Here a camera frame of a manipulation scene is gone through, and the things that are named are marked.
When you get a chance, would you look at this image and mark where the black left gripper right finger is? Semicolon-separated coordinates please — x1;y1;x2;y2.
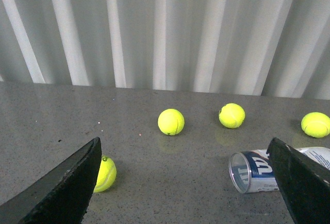
267;137;329;223

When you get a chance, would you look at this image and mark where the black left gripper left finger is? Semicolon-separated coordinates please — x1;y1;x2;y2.
1;137;102;223

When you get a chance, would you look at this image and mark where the clear Wilson tennis ball can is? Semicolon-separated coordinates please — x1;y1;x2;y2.
228;147;329;194

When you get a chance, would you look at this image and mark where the far left tennis ball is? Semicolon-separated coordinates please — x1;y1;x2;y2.
93;156;117;193

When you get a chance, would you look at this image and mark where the tennis ball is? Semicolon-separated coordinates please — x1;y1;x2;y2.
93;156;117;193
301;112;329;138
219;103;245;129
158;109;185;136

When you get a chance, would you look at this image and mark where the right tennis ball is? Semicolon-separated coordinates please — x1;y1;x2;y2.
301;112;329;138

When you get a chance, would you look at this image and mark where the middle tennis ball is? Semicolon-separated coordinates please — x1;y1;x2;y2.
219;103;245;129

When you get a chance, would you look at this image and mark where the white pleated curtain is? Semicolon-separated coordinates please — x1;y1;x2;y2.
1;0;329;99

